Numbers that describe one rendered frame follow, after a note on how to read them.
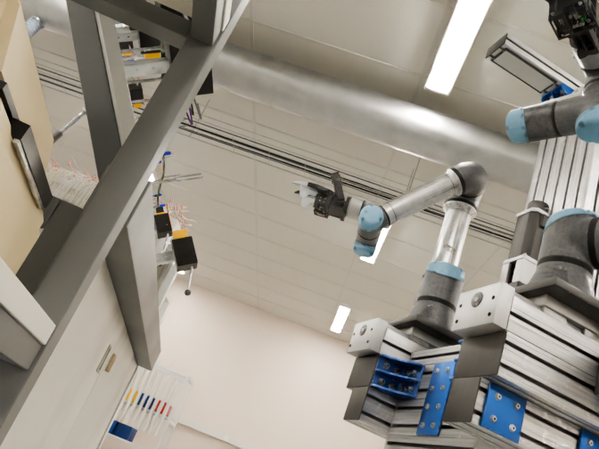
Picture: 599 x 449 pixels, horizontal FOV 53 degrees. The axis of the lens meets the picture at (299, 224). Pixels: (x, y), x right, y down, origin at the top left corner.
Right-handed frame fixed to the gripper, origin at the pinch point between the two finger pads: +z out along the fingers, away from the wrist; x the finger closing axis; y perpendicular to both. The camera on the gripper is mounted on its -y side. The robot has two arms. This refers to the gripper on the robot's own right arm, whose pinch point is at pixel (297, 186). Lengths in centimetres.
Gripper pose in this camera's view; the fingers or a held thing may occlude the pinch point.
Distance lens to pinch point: 212.3
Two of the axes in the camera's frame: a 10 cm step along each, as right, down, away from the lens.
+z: -9.4, -2.8, 1.8
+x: 0.7, 3.7, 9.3
